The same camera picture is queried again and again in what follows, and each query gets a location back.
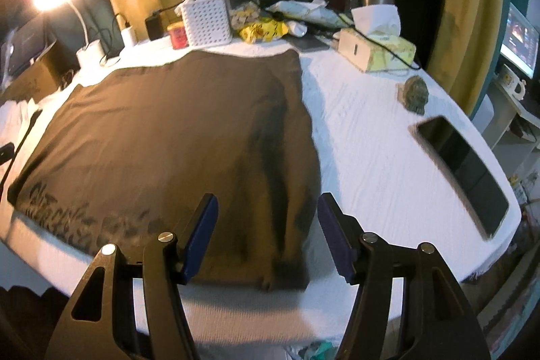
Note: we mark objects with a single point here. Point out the computer monitor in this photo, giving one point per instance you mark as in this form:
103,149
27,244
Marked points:
521,41

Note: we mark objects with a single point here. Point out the cardboard box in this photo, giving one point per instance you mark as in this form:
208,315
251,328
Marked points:
42,77

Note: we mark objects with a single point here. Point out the dark brown t-shirt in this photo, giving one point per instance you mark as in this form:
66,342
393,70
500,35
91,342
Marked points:
168,132

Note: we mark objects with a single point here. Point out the red jar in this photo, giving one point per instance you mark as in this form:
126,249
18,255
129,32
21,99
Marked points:
177,37

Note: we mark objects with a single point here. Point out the stone figurine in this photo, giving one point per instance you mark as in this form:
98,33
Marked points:
413,94

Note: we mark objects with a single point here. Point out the wet wipes pack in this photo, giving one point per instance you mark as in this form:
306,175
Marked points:
308,12

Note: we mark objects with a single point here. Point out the yellow snack bag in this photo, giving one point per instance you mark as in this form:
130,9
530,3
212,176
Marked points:
261,32

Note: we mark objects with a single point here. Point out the white mug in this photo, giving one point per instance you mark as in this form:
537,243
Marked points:
512,83

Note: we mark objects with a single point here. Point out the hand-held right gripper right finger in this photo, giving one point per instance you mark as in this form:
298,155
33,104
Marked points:
333,237

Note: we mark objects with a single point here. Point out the tissue box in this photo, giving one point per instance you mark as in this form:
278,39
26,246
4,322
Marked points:
371,52

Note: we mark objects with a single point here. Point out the white perforated basket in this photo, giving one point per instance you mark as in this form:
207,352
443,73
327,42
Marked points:
207,22

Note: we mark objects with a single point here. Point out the white charger plug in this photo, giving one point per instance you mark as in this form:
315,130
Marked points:
129,37

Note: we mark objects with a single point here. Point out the white side shelf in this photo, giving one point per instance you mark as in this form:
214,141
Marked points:
506,119

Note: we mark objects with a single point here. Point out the clear jar with white lid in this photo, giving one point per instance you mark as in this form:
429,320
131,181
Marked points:
241,1

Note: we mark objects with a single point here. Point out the grey smartphone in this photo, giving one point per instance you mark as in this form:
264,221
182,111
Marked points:
310,43

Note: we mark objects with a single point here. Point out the white desk lamp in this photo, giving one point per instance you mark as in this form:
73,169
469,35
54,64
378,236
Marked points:
90,54

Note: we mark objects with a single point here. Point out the white power strip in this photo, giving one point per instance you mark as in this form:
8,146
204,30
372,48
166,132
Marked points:
147,47

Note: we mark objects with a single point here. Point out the black charger plug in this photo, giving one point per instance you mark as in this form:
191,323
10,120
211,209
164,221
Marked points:
154,27

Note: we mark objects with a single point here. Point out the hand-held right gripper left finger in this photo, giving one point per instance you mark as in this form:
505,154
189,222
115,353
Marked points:
202,237

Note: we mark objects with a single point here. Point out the white tube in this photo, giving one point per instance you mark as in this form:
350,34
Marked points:
297,29

